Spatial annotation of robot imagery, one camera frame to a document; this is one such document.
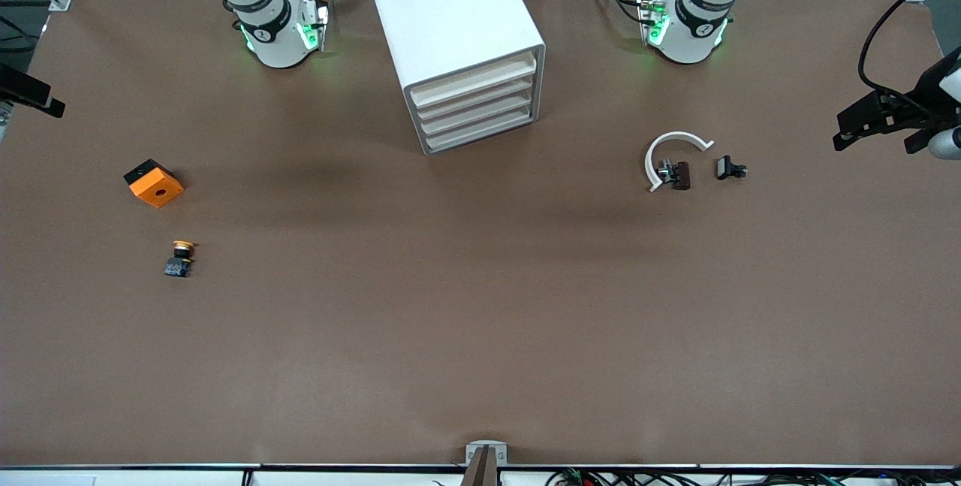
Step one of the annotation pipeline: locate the small grey metal bracket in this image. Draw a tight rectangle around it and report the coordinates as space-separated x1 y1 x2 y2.
465 440 508 468

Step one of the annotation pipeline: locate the brown paper table mat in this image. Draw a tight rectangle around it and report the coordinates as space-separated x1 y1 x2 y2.
0 0 961 469

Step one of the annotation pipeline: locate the white table edge rail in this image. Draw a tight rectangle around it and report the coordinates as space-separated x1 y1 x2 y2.
0 463 961 486

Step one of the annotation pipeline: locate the orange and black box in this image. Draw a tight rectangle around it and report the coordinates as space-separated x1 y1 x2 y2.
123 158 185 209

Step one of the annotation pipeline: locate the yellow and black push button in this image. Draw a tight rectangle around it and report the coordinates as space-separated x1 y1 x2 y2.
164 240 197 279

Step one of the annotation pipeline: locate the white curved plastic strip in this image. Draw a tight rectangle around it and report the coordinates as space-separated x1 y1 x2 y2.
644 131 715 194

